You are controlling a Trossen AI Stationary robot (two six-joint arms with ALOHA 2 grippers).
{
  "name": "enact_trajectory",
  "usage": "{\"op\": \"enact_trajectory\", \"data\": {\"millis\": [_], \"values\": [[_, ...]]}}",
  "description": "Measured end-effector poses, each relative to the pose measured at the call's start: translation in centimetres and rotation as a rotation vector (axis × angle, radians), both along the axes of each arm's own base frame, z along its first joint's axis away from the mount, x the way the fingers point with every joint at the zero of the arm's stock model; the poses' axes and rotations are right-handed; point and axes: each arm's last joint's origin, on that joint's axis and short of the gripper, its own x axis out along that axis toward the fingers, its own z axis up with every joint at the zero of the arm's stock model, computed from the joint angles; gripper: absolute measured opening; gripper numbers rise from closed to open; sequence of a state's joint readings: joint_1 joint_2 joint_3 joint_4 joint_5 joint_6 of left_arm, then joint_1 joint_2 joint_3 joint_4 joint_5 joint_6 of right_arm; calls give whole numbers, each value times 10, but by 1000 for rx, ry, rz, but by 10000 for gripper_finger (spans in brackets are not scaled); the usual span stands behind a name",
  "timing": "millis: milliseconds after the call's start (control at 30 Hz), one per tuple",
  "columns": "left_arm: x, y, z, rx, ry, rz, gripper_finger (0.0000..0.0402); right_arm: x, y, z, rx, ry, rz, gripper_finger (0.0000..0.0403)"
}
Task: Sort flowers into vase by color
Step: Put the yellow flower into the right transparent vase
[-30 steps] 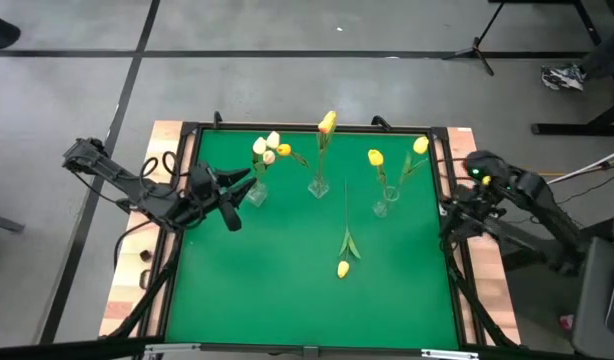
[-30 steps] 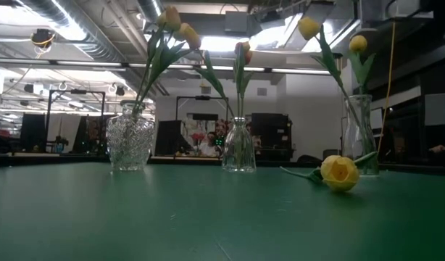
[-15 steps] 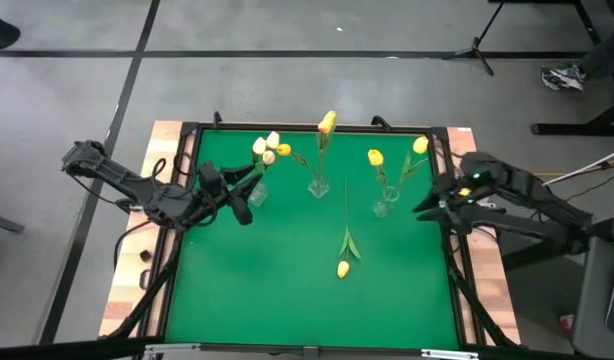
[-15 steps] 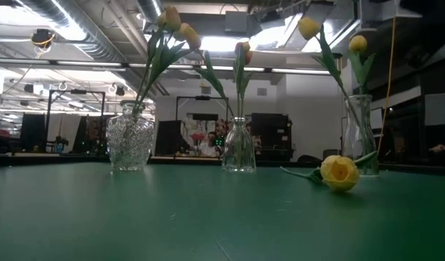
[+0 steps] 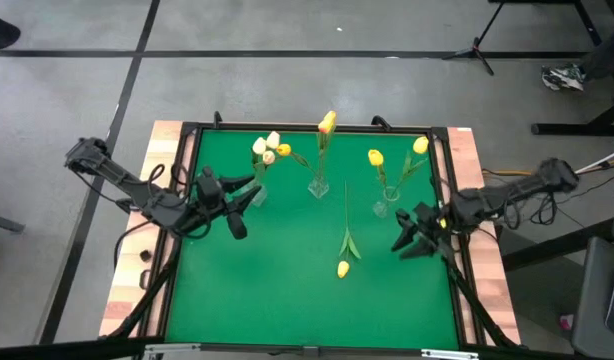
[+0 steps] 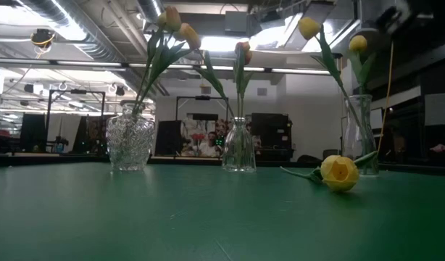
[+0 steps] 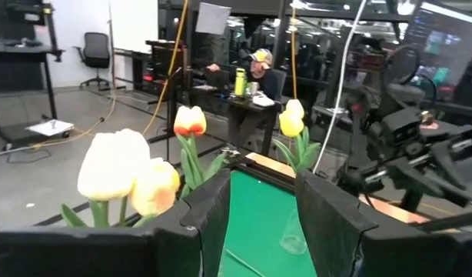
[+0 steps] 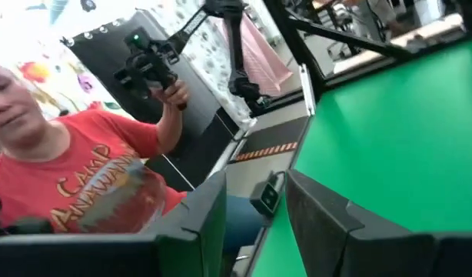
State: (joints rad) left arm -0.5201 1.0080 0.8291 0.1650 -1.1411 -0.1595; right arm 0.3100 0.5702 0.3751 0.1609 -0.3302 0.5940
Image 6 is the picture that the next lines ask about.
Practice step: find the tall clear glass carafe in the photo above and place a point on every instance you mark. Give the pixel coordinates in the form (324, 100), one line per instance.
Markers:
(353, 137)

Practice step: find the wall vent grille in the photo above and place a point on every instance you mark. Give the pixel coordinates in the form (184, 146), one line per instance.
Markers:
(262, 91)
(206, 90)

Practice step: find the black board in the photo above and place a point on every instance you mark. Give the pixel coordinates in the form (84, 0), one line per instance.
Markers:
(168, 137)

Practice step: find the rectangular silver air duct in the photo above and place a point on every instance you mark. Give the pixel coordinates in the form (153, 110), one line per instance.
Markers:
(331, 40)

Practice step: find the black cabinet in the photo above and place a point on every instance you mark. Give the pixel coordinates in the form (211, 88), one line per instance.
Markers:
(271, 130)

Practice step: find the ribbed silver ventilation duct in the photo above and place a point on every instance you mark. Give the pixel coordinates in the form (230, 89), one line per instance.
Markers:
(99, 52)

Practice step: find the black frame stand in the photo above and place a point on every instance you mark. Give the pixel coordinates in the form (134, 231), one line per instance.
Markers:
(202, 97)
(78, 91)

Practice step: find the long ceiling strip light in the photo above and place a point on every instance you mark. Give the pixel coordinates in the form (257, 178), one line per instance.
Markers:
(229, 68)

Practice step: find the cut crystal glass vase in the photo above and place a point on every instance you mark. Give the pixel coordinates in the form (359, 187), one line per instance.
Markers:
(130, 141)

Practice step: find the round silver ventilation duct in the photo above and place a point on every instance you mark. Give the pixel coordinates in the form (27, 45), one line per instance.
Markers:
(150, 9)

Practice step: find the person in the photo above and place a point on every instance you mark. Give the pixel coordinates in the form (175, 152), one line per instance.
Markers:
(209, 148)

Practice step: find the grey ceiling unit box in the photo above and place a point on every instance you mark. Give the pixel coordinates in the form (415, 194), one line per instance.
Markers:
(237, 21)

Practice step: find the white wall panel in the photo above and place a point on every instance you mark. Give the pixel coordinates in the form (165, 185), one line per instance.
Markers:
(440, 108)

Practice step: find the ribbed clear glass bottle vase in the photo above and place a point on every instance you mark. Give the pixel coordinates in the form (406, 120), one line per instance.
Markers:
(238, 148)

